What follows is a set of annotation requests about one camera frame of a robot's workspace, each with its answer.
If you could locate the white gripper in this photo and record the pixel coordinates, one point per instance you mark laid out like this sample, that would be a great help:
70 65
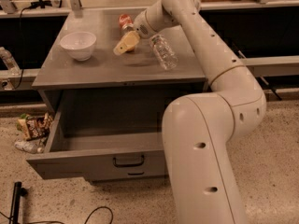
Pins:
142 24

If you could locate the orange fruit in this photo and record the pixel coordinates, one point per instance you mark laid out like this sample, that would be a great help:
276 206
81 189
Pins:
131 49

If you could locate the red soda can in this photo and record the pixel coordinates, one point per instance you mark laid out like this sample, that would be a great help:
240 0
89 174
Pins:
125 23

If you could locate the plastic bottle on left shelf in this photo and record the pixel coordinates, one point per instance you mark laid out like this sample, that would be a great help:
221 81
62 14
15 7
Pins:
9 62

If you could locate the clear plastic water bottle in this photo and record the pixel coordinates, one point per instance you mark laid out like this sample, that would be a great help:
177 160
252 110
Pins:
164 53

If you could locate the white ceramic bowl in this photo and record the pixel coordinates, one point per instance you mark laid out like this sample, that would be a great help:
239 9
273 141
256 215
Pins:
79 45

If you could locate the grey metal cabinet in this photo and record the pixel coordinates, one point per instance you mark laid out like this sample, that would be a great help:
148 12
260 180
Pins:
104 68

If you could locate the open grey top drawer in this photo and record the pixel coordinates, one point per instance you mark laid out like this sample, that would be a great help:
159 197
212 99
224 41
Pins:
91 127

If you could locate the crumpled plastic bottle on floor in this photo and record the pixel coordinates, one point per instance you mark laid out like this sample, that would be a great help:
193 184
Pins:
32 147

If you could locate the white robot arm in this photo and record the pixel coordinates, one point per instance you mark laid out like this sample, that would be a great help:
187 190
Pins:
197 127

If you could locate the brown snack bag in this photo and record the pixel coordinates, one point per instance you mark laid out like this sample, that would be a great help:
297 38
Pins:
34 128

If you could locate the black drawer handle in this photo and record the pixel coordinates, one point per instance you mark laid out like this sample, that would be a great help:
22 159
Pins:
128 161

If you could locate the black stand on floor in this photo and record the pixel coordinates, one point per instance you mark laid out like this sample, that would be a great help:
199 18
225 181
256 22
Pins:
18 192

